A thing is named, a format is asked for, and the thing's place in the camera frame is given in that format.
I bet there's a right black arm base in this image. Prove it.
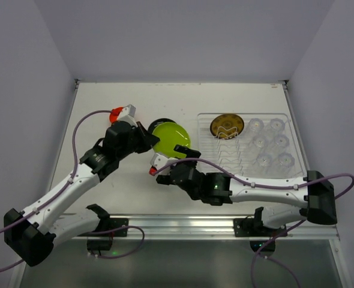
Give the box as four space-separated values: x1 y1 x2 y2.
233 207 287 239

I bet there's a green plate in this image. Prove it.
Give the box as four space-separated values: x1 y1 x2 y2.
152 122 191 158

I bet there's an orange plastic bowl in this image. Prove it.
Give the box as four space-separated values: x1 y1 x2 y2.
109 106 124 124

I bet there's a black plate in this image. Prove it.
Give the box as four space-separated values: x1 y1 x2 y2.
148 118 175 134

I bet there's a yellow patterned plate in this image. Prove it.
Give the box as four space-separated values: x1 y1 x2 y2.
209 113 245 140

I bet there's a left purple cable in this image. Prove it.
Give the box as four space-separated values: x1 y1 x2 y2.
0 108 145 275

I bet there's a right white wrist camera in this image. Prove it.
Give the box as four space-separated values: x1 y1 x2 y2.
149 152 176 176

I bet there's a clear plastic dish rack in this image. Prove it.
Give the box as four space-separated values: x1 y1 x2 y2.
197 113 306 179

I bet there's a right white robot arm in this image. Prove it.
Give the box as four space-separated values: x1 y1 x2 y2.
149 145 337 230

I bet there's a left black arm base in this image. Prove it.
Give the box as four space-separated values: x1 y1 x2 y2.
86 204 128 255

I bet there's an aluminium front rail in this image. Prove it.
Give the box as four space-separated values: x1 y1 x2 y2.
22 213 341 241

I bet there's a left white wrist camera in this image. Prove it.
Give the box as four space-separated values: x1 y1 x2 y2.
117 104 136 125

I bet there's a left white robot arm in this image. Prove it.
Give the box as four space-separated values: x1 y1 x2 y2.
4 121 160 266

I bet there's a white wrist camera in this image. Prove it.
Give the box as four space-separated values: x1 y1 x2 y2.
149 152 176 176
117 104 136 125

